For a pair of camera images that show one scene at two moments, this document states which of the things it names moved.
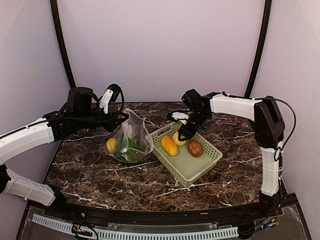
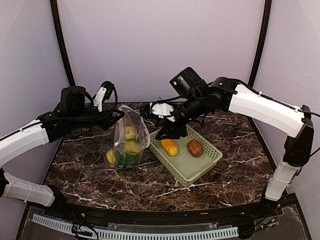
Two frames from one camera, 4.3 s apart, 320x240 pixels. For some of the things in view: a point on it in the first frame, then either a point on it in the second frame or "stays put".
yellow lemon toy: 111,144 → 111,156
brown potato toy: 195,148 stays put
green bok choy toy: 127,148 → 123,160
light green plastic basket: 188,159 stays put
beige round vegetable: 175,138 → 130,132
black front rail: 79,211 stays put
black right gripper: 189,132 → 174,131
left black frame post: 56,14 stays put
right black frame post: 263,30 stays put
